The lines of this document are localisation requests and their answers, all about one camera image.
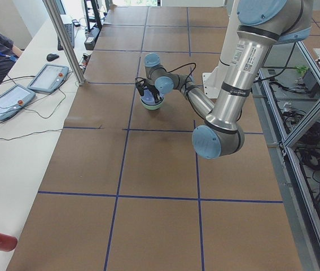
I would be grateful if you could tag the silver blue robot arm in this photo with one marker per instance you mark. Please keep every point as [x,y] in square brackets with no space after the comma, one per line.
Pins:
[258,25]

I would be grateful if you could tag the near teach pendant tablet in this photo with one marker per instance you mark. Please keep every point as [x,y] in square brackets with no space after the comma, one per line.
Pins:
[13,100]

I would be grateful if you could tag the blue ceramic bowl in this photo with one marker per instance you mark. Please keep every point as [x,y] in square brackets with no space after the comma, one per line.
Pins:
[148,95]

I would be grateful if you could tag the far teach pendant tablet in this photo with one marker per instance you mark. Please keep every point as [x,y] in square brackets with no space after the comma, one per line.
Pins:
[49,78]

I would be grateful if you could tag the brown paper table cover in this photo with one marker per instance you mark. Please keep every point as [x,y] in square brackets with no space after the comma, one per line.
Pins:
[125,190]

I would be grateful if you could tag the black computer mouse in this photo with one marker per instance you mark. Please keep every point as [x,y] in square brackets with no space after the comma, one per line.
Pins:
[51,57]

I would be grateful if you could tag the teach pendant tablet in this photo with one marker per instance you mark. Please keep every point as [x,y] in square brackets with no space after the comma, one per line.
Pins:
[13,100]
[49,78]

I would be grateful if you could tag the aluminium frame post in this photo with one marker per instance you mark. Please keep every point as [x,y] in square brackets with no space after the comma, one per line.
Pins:
[57,22]

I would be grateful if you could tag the green ceramic bowl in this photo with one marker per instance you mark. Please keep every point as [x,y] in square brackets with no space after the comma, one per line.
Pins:
[151,104]

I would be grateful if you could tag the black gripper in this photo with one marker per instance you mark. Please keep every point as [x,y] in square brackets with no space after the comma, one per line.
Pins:
[156,95]

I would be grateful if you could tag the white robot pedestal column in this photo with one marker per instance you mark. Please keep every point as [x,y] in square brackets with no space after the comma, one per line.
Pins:
[212,81]

